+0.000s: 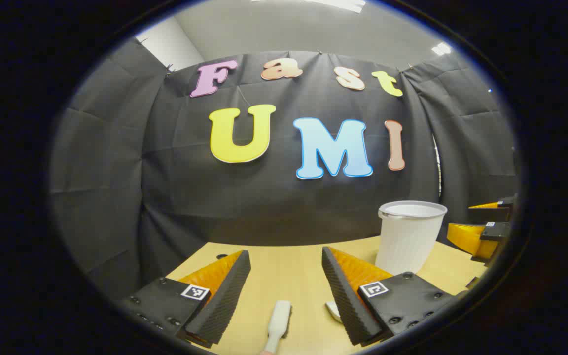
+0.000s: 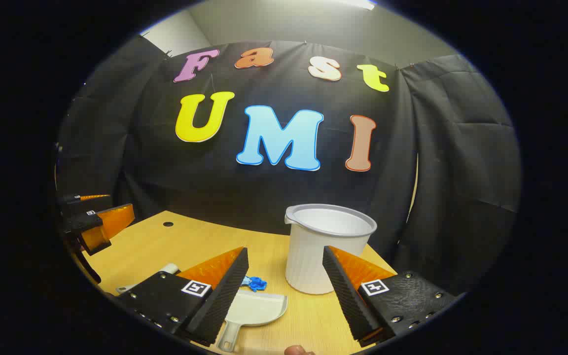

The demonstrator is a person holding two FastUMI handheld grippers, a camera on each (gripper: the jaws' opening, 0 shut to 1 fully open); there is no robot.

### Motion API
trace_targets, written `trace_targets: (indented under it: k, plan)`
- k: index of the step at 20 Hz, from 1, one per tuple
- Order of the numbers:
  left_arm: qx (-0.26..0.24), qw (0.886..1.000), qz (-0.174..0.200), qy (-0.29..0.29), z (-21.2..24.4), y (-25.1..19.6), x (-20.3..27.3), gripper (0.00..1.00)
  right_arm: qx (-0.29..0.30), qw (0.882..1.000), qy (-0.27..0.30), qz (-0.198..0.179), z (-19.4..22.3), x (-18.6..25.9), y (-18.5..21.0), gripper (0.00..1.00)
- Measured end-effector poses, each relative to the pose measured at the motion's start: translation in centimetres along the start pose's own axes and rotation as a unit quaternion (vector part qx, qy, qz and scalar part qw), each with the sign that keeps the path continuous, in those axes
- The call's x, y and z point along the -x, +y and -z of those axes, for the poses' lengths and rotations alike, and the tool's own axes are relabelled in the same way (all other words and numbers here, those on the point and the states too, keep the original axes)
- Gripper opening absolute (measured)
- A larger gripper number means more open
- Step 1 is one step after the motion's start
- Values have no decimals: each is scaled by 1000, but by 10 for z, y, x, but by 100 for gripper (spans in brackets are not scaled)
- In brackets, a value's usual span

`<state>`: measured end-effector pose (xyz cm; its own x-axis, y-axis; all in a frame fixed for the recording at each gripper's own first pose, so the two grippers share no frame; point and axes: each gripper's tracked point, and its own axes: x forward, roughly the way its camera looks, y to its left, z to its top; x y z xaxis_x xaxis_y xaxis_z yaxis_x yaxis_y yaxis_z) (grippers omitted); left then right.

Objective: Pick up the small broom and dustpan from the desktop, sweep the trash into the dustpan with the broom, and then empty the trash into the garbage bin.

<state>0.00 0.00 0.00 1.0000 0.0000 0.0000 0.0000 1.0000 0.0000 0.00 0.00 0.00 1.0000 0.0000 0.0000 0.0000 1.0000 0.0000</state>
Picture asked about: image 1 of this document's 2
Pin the ceiling light panel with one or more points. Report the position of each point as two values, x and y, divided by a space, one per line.
442 48

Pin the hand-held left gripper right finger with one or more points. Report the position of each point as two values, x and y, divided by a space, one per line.
343 301

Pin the black backdrop cloth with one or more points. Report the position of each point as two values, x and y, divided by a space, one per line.
274 207

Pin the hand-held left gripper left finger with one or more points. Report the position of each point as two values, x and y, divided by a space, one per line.
225 301

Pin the white ribbed garbage bin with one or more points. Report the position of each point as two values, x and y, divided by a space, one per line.
407 241

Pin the wooden desktop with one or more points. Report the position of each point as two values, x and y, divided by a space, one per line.
289 276

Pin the white plastic dustpan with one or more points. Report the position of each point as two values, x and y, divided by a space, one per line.
334 310

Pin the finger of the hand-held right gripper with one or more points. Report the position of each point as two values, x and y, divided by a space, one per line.
493 231
491 213

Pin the small white broom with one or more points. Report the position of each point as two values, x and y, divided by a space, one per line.
279 323

